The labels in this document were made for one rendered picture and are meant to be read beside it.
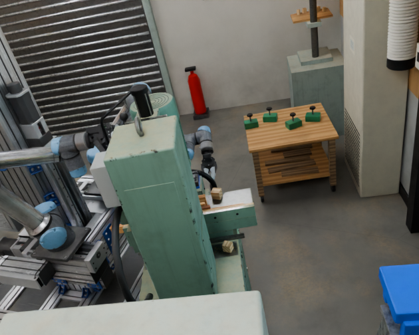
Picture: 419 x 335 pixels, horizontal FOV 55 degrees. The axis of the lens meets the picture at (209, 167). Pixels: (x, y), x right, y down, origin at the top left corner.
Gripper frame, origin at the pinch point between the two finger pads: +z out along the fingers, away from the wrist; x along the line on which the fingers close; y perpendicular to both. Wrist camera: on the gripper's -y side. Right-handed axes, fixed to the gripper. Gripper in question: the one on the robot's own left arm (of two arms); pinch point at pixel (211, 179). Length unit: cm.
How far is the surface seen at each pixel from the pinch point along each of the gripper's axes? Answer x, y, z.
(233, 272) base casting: -6, -31, 58
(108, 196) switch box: 26, -86, 39
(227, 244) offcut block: -6, -28, 45
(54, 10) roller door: 146, 82, -265
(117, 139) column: 20, -95, 24
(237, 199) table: -13.3, -22.3, 22.7
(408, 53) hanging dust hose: -120, -13, -49
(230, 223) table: -8.4, -27.7, 35.6
